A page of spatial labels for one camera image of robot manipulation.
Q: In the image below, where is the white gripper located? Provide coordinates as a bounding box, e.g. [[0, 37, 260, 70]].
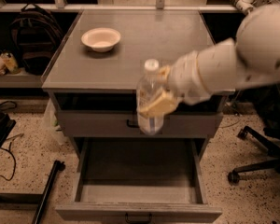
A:
[[137, 51, 212, 118]]

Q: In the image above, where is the clear plastic water bottle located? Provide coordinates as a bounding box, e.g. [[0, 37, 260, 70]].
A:
[[136, 59, 164, 135]]

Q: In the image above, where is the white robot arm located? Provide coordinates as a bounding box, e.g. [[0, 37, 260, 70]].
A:
[[137, 5, 280, 118]]

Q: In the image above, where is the grey drawer cabinet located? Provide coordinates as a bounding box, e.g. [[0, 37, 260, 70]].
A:
[[41, 9, 237, 161]]

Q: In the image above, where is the closed upper grey drawer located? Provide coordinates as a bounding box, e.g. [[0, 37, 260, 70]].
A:
[[57, 111, 223, 138]]

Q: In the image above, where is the open lower grey drawer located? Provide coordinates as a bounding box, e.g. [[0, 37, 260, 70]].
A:
[[56, 138, 222, 224]]

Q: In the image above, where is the white paper bowl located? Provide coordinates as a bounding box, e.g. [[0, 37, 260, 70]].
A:
[[81, 28, 121, 52]]

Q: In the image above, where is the clear plastic bag beside cabinet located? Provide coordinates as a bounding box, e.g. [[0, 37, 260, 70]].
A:
[[42, 100, 68, 145]]

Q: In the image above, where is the black office chair base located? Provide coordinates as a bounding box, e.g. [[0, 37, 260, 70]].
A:
[[228, 124, 280, 185]]

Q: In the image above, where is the dark backpack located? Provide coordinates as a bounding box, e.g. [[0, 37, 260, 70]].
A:
[[9, 4, 64, 76]]

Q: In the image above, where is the black metal floor stand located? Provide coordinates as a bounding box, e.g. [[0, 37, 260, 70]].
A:
[[0, 161, 65, 224]]

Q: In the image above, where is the white power strip with cable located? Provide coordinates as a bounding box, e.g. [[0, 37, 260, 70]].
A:
[[230, 0, 257, 15]]

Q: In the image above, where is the black cable on floor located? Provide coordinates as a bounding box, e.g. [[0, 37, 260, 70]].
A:
[[0, 140, 18, 181]]

